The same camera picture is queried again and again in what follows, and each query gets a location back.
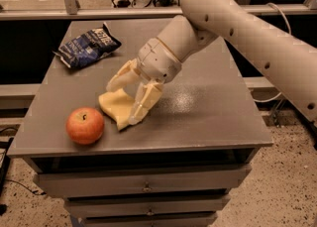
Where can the grey drawer cabinet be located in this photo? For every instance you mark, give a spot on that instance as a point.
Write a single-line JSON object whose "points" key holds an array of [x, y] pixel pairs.
{"points": [[166, 162]]}

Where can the blue chip bag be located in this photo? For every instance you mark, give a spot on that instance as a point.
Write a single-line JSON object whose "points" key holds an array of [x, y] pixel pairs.
{"points": [[88, 48]]}

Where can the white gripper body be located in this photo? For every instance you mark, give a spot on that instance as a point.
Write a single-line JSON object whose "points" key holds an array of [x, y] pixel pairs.
{"points": [[158, 59]]}

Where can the yellow sponge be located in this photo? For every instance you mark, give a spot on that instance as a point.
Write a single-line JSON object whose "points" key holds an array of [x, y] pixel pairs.
{"points": [[118, 106]]}

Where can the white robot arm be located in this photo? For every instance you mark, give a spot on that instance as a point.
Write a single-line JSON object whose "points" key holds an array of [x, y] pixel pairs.
{"points": [[288, 63]]}

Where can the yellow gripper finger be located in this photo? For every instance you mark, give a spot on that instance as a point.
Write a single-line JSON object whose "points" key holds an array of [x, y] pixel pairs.
{"points": [[147, 96], [126, 75]]}

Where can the red apple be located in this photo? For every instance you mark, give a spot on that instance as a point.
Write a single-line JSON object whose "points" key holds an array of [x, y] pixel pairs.
{"points": [[85, 125]]}

